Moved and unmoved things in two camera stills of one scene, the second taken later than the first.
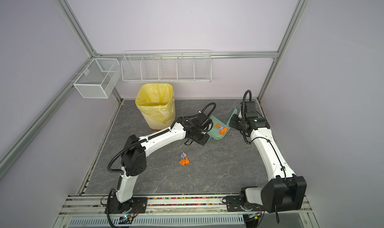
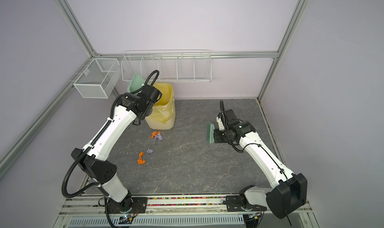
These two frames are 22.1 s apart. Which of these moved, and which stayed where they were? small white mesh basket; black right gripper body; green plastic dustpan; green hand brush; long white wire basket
Moved: green plastic dustpan; black right gripper body; green hand brush
Stayed: small white mesh basket; long white wire basket
